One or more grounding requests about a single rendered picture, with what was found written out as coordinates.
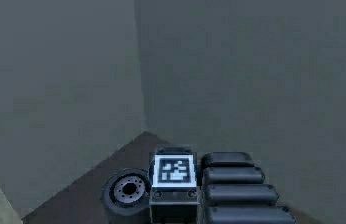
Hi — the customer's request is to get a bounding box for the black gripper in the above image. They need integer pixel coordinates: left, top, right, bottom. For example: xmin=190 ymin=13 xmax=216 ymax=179
xmin=100 ymin=168 xmax=152 ymax=224

